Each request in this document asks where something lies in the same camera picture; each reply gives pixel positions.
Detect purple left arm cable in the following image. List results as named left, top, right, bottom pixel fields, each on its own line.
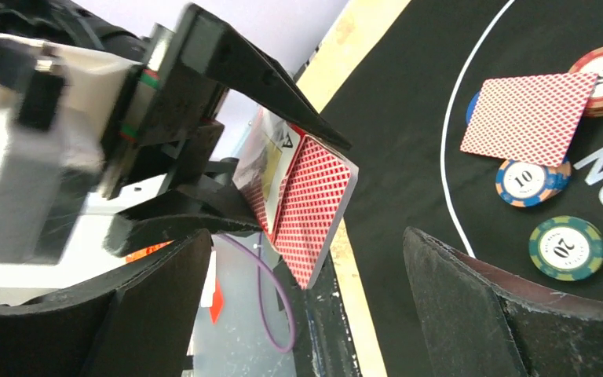
left=217, top=232, right=298, bottom=355

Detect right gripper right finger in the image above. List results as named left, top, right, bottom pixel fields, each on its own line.
left=403, top=227, right=603, bottom=376

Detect blue small blind button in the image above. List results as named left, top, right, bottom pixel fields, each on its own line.
left=466, top=91, right=481, bottom=125

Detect aluminium mounting rail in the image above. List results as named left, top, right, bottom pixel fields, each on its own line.
left=273, top=257, right=362, bottom=377

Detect blue chips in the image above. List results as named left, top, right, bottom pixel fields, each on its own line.
left=495, top=159, right=572, bottom=207

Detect green chips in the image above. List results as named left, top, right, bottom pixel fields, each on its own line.
left=528, top=216, right=603, bottom=281

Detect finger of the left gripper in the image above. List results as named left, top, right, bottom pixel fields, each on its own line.
left=103, top=177, right=260, bottom=258
left=181, top=3, right=352, bottom=150

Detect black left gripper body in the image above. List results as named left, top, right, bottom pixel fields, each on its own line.
left=98, top=23, right=227, bottom=199

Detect red playing card box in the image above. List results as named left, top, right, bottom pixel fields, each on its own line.
left=233, top=108, right=359, bottom=289

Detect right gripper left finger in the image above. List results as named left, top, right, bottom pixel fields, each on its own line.
left=0, top=230, right=212, bottom=376

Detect red-backed card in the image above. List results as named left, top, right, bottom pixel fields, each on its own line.
left=460, top=72, right=598, bottom=167

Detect black poker table mat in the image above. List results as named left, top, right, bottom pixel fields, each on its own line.
left=323, top=1, right=603, bottom=376

